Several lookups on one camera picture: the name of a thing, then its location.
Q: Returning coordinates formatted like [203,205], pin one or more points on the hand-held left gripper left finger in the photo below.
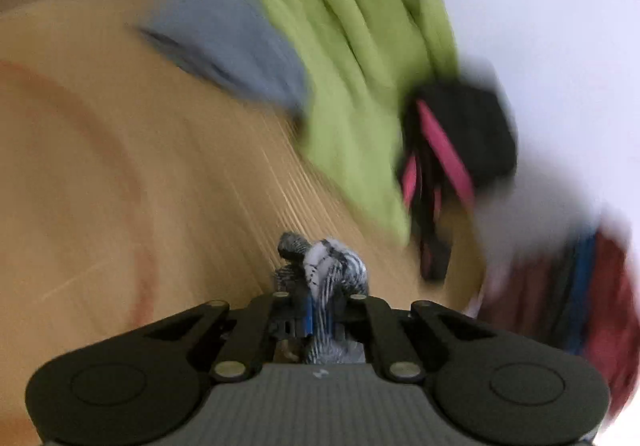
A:
[309,321]

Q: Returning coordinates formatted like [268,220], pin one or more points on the red white blue garment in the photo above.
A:
[575,306]

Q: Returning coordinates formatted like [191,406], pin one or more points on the black white plaid shirt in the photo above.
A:
[332,271]

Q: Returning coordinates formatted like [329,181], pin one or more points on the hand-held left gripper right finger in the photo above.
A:
[372,321]

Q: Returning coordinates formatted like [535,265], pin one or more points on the black and pink garment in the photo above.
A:
[465,136]

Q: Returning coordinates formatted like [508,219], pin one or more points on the grey-blue garment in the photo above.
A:
[235,46]

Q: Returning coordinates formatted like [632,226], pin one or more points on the lime green garment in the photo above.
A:
[360,91]

